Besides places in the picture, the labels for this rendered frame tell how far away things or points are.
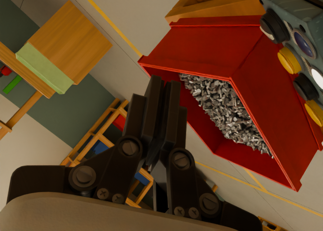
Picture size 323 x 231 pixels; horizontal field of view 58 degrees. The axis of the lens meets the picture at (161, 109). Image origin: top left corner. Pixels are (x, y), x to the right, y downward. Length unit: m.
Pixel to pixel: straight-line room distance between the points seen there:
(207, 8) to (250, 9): 0.08
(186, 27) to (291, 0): 0.32
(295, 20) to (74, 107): 5.45
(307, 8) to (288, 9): 0.02
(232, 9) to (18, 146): 5.25
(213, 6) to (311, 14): 0.31
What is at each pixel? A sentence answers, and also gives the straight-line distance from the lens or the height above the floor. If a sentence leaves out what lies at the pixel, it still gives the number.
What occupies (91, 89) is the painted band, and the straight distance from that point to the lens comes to 5.65.
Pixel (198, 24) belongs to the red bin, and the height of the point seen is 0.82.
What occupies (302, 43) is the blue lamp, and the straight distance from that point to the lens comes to 0.21.
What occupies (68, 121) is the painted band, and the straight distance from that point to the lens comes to 5.60.
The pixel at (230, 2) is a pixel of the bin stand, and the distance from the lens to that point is 0.47.
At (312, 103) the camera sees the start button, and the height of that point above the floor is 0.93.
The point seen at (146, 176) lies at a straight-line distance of 5.68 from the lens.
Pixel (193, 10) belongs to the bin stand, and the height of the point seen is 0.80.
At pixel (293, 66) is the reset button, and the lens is 0.26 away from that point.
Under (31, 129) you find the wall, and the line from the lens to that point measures 5.53.
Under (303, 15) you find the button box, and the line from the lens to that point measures 0.20.
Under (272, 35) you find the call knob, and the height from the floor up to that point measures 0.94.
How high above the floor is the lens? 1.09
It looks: 15 degrees down
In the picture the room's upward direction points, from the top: 142 degrees counter-clockwise
